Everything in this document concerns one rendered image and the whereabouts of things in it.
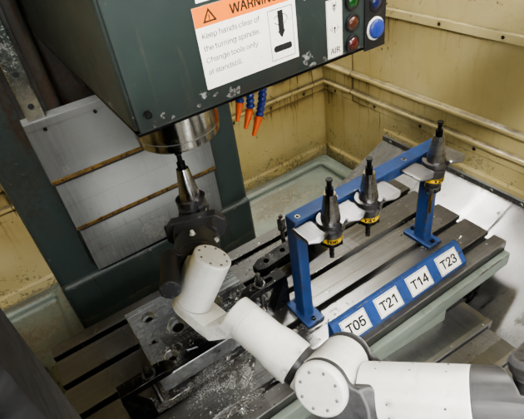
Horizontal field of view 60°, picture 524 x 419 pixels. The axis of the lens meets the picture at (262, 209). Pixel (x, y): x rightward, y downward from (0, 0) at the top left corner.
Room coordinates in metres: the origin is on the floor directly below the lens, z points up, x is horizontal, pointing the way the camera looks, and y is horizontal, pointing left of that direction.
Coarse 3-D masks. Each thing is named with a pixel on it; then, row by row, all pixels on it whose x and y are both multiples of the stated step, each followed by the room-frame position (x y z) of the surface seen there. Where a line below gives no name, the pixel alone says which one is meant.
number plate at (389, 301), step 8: (392, 288) 0.76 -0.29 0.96; (384, 296) 0.74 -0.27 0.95; (392, 296) 0.75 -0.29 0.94; (400, 296) 0.75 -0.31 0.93; (376, 304) 0.72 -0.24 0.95; (384, 304) 0.73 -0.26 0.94; (392, 304) 0.73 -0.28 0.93; (400, 304) 0.73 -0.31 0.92; (384, 312) 0.71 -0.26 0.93; (392, 312) 0.72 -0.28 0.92
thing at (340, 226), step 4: (340, 212) 0.77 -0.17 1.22; (316, 216) 0.76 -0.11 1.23; (344, 216) 0.75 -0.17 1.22; (316, 220) 0.75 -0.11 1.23; (320, 220) 0.75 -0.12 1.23; (340, 220) 0.74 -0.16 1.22; (344, 220) 0.74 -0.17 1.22; (320, 224) 0.74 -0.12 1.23; (324, 224) 0.73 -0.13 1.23; (328, 224) 0.73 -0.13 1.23; (332, 224) 0.73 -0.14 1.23; (336, 224) 0.73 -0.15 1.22; (340, 224) 0.73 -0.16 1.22; (344, 224) 0.74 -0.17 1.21; (320, 228) 0.73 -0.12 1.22; (324, 228) 0.73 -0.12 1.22; (328, 228) 0.72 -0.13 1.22; (332, 228) 0.72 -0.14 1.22; (336, 228) 0.73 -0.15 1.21; (340, 228) 0.73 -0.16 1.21; (344, 228) 0.74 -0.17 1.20; (328, 232) 0.73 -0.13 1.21; (332, 232) 0.73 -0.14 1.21; (336, 232) 0.73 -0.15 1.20
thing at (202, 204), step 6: (204, 192) 0.79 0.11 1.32; (204, 198) 0.77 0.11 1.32; (180, 204) 0.76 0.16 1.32; (186, 204) 0.76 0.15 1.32; (192, 204) 0.76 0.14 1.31; (198, 204) 0.76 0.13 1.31; (204, 204) 0.77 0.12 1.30; (180, 210) 0.76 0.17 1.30; (186, 210) 0.76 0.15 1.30; (192, 210) 0.76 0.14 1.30; (198, 210) 0.76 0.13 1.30
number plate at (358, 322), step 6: (360, 312) 0.71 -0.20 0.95; (348, 318) 0.69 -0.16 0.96; (354, 318) 0.69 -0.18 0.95; (360, 318) 0.69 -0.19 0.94; (366, 318) 0.70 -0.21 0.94; (342, 324) 0.68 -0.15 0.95; (348, 324) 0.68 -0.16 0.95; (354, 324) 0.68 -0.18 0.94; (360, 324) 0.68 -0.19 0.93; (366, 324) 0.69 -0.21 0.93; (342, 330) 0.67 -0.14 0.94; (348, 330) 0.67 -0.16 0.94; (354, 330) 0.67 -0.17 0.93; (360, 330) 0.67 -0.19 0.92
